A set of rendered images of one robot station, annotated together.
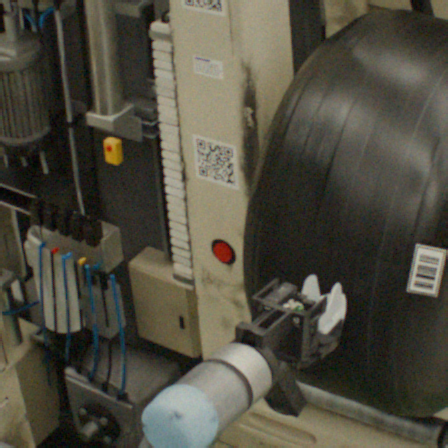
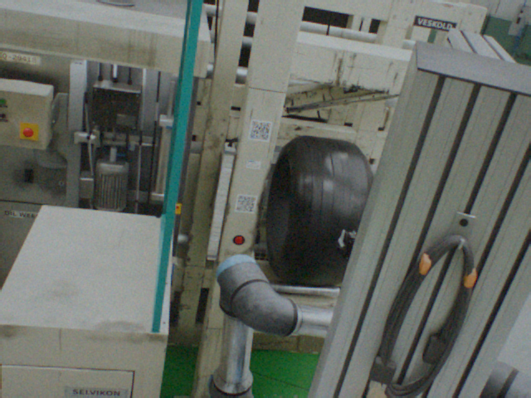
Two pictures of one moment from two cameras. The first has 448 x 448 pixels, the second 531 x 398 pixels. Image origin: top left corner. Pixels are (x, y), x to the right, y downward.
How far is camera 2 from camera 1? 139 cm
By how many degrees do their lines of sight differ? 43
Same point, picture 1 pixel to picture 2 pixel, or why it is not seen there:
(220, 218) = (241, 226)
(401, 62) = (338, 152)
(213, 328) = not seen: hidden behind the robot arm
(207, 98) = (249, 177)
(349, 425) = (298, 298)
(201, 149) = (240, 199)
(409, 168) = (362, 188)
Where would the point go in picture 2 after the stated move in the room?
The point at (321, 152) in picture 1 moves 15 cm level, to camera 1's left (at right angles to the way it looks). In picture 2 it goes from (328, 188) to (299, 196)
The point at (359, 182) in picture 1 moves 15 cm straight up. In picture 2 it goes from (346, 196) to (357, 157)
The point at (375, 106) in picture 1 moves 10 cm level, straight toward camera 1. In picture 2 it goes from (341, 169) to (360, 182)
